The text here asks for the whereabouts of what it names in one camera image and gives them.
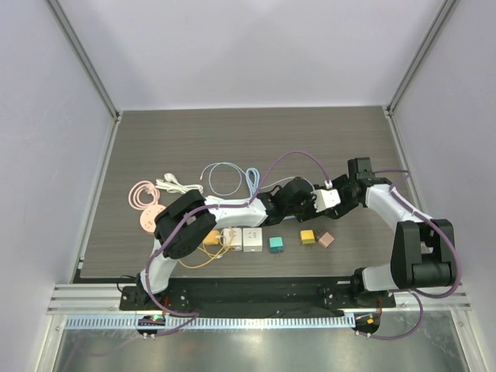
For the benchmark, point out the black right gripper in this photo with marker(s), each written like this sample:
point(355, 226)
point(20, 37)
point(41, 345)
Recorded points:
point(339, 206)

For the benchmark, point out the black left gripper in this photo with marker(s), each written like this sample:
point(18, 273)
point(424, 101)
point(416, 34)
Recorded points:
point(312, 212)

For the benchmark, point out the pink plug adapter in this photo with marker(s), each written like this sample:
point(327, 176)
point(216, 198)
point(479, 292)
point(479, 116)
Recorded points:
point(325, 239)

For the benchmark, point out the teal plug adapter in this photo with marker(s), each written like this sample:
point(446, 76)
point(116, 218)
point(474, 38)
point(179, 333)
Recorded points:
point(276, 245)

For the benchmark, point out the white cube socket plain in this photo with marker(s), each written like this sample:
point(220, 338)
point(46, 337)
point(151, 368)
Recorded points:
point(252, 240)

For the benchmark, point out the white cube socket tiger sticker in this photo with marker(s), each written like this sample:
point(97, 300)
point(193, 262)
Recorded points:
point(232, 239)

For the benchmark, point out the yellow orange plug adapter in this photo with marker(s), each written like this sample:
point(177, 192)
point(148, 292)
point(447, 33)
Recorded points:
point(213, 238)

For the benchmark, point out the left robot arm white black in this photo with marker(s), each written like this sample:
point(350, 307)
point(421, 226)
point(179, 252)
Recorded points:
point(182, 227)

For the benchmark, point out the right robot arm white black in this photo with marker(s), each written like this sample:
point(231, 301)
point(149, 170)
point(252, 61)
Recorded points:
point(423, 260)

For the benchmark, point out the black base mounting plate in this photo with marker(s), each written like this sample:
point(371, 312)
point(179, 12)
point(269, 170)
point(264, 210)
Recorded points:
point(261, 298)

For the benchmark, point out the white slotted cable duct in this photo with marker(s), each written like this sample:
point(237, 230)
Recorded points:
point(155, 322)

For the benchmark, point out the right aluminium frame post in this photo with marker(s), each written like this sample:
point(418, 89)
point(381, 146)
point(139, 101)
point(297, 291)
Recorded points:
point(436, 26)

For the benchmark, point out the aluminium frame post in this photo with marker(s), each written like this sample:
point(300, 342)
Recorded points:
point(79, 51)
point(436, 26)

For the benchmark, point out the left aluminium frame post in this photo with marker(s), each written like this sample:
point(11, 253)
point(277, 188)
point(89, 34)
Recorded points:
point(79, 51)

